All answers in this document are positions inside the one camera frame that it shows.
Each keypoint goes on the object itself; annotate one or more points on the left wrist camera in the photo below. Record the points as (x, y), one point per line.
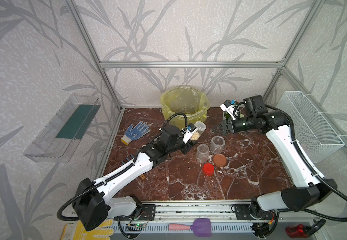
(190, 133)

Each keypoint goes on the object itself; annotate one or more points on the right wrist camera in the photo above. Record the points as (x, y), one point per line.
(231, 107)

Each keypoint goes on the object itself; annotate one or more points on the red-lidded oatmeal jar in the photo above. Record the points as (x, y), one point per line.
(202, 153)

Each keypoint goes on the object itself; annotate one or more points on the red black handheld tool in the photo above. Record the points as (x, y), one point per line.
(304, 231)

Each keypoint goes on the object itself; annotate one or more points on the red jar lid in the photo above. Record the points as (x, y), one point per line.
(208, 169)

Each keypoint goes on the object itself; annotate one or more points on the brown-lidded oatmeal jar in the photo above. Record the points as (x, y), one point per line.
(217, 144)

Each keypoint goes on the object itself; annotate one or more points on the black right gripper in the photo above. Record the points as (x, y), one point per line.
(231, 128)

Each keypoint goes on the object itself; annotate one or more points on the yellow dotted glove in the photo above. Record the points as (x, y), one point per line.
(76, 231)

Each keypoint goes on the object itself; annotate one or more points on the purple pink-handled scoop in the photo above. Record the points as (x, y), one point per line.
(200, 227)

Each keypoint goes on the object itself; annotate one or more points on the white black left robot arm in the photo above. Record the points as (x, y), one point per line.
(95, 201)

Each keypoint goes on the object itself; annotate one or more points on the potted artificial flower plant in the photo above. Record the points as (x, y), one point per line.
(238, 115)

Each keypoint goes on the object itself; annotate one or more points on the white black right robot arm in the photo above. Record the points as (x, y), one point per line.
(309, 184)

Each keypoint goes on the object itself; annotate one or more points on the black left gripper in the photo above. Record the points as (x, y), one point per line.
(187, 147)

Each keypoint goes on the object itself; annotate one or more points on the brown jar lid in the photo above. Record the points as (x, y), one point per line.
(219, 160)

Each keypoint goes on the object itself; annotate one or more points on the clear plastic wall shelf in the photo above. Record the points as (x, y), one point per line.
(59, 139)

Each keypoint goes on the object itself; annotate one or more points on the yellow plastic bin liner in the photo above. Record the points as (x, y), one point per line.
(193, 102)

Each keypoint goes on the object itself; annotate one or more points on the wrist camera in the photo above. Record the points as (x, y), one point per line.
(190, 133)
(231, 107)

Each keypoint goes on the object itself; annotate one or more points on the blue dotted white work glove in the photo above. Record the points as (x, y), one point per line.
(135, 132)

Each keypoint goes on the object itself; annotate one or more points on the small oatmeal jar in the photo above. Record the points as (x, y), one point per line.
(200, 128)

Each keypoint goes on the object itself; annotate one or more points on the white wire mesh basket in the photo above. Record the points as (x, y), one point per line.
(316, 136)

